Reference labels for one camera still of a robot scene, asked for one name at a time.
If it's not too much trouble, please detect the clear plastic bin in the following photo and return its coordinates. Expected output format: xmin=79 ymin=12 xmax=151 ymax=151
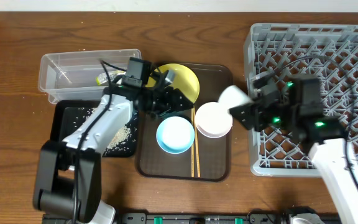
xmin=39 ymin=49 xmax=142 ymax=104

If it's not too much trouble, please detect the black plastic bin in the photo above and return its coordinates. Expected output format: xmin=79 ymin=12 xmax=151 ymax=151
xmin=50 ymin=100 xmax=138 ymax=148

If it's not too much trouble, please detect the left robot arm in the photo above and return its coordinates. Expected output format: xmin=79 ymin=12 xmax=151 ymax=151
xmin=33 ymin=85 xmax=199 ymax=223

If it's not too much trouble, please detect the dark brown serving tray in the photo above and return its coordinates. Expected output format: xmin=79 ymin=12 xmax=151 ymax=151
xmin=135 ymin=63 xmax=233 ymax=182

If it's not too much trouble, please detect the small white green cup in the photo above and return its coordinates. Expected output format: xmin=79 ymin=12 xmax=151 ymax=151
xmin=218 ymin=85 xmax=253 ymax=109

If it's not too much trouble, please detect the spilled rice pile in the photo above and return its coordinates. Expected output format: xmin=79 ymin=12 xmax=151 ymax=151
xmin=73 ymin=107 xmax=139 ymax=157

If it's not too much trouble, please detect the grey plastic dishwasher rack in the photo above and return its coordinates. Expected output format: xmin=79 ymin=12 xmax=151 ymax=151
xmin=244 ymin=23 xmax=358 ymax=161

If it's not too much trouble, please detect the wooden chopstick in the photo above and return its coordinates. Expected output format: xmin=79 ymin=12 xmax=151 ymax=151
xmin=191 ymin=107 xmax=195 ymax=177
xmin=192 ymin=107 xmax=201 ymax=178

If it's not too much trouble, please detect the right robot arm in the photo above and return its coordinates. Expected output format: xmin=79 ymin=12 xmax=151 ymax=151
xmin=218 ymin=75 xmax=358 ymax=223

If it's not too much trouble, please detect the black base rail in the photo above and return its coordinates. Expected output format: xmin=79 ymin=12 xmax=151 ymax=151
xmin=41 ymin=212 xmax=291 ymax=224

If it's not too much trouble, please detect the yellow round plate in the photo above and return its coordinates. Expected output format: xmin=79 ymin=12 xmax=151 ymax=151
xmin=155 ymin=63 xmax=200 ymax=105

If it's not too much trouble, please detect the green snack wrapper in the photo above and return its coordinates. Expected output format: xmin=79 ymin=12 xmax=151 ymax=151
xmin=95 ymin=70 xmax=127 ymax=86

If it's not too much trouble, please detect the light blue bowl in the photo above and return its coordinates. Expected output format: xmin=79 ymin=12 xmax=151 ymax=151
xmin=156 ymin=116 xmax=195 ymax=154

